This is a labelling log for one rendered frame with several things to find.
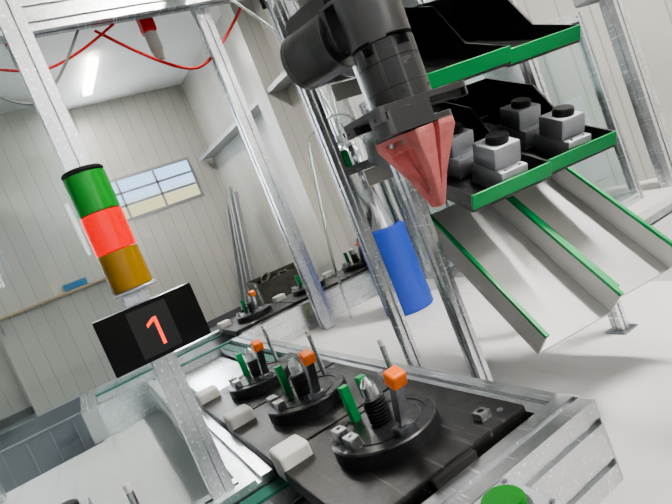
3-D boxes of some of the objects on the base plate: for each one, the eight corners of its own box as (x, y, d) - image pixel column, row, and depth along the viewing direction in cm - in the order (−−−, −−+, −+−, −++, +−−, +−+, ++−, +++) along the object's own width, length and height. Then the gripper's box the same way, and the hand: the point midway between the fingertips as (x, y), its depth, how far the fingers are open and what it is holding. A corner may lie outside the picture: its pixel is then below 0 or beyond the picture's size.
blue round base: (443, 297, 161) (412, 216, 159) (405, 319, 154) (372, 235, 152) (414, 298, 175) (385, 223, 172) (378, 318, 168) (347, 240, 166)
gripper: (354, 39, 41) (419, 221, 43) (447, 16, 46) (503, 182, 48) (318, 70, 48) (377, 229, 49) (403, 47, 52) (454, 194, 54)
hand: (436, 197), depth 49 cm, fingers closed
